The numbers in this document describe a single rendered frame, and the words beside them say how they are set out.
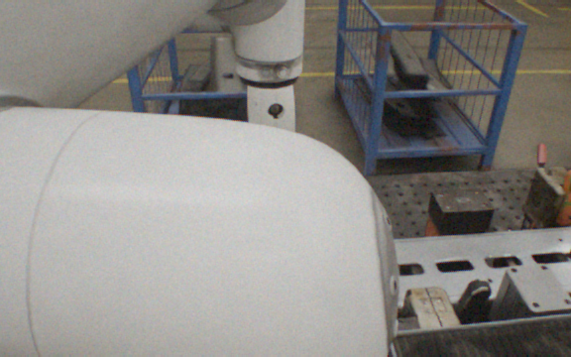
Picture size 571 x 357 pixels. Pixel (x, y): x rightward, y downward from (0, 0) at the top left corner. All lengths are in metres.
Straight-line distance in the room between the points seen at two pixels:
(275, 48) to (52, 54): 0.40
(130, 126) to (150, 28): 0.06
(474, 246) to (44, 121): 0.96
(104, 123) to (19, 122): 0.03
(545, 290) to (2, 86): 0.78
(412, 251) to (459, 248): 0.10
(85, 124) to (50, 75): 0.05
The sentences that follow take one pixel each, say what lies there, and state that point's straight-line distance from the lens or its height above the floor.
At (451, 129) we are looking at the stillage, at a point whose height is 0.17.
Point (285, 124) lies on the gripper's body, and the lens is 0.61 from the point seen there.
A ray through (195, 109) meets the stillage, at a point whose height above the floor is 0.29.
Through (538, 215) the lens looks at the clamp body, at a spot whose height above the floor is 0.97.
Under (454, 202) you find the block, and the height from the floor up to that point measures 1.03.
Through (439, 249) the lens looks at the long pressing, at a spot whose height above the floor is 1.00.
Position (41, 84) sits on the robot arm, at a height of 1.59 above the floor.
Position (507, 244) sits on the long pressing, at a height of 1.00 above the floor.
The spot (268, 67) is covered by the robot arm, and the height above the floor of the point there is 1.45.
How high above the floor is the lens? 1.67
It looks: 34 degrees down
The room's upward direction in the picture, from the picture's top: straight up
